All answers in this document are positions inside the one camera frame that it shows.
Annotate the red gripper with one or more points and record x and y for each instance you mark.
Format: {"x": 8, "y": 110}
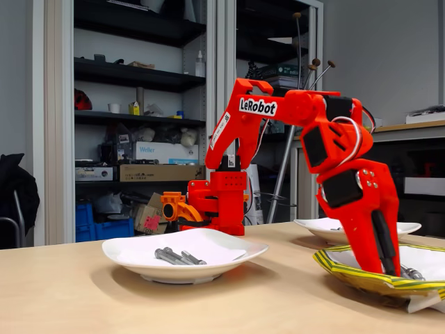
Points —
{"x": 361, "y": 205}

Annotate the long steel socket bolt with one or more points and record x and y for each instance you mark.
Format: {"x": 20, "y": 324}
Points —
{"x": 194, "y": 258}
{"x": 170, "y": 259}
{"x": 180, "y": 256}
{"x": 406, "y": 271}

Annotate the red printed robot arm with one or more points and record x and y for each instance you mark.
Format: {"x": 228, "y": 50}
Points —
{"x": 299, "y": 108}

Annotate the yellow green striped paper plate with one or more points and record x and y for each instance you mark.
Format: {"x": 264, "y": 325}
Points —
{"x": 340, "y": 271}

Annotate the white square ceramic plate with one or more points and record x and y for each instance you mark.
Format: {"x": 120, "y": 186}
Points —
{"x": 174, "y": 273}
{"x": 313, "y": 229}

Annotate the white storage box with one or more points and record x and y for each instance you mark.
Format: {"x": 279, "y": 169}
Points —
{"x": 427, "y": 186}

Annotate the red printed object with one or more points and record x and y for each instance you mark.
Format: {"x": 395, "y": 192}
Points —
{"x": 429, "y": 170}

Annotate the grey sideboard with wooden top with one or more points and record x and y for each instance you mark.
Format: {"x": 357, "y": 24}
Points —
{"x": 417, "y": 134}

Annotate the small white box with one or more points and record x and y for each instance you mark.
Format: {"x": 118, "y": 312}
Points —
{"x": 379, "y": 122}

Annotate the metal coat stand wooden knobs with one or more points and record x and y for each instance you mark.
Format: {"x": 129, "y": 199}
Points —
{"x": 281, "y": 174}

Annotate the white printed bag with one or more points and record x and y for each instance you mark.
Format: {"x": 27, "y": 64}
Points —
{"x": 254, "y": 181}

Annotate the stack of books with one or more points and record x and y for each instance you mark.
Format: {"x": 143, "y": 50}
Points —
{"x": 283, "y": 71}

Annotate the black flexible tripod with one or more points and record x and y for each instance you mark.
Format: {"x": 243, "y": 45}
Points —
{"x": 253, "y": 69}

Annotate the white crumpled bag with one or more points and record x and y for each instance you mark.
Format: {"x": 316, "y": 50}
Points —
{"x": 189, "y": 137}

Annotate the white Weller box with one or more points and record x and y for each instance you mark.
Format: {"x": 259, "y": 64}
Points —
{"x": 156, "y": 151}

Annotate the long brown cardboard box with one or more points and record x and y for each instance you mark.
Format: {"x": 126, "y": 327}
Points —
{"x": 149, "y": 173}

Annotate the cardboard box with pink sticker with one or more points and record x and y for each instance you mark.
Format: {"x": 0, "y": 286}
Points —
{"x": 140, "y": 212}

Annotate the white plastic bottle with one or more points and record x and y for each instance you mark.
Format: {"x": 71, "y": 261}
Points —
{"x": 200, "y": 66}

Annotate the grey metal shelving cabinet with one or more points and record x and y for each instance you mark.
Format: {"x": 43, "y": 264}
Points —
{"x": 224, "y": 35}
{"x": 55, "y": 104}

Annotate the low blue plastic crate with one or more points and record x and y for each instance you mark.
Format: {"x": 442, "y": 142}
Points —
{"x": 114, "y": 229}

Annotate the small yellow carton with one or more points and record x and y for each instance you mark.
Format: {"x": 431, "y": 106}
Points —
{"x": 134, "y": 109}

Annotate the flat wooden piece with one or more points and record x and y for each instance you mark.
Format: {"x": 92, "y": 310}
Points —
{"x": 140, "y": 65}

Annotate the flat white printed box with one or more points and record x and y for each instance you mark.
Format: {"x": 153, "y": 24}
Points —
{"x": 94, "y": 174}

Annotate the white paper cup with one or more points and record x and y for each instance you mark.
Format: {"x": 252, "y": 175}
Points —
{"x": 114, "y": 108}

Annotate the tall blue plastic crate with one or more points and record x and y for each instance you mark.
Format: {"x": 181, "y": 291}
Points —
{"x": 84, "y": 215}

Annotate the red black helmet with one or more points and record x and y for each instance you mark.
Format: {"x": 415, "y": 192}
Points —
{"x": 83, "y": 101}

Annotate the grey metal chair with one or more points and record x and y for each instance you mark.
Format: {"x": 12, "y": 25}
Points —
{"x": 19, "y": 212}

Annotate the black jacket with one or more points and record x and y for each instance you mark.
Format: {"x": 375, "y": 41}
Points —
{"x": 21, "y": 188}

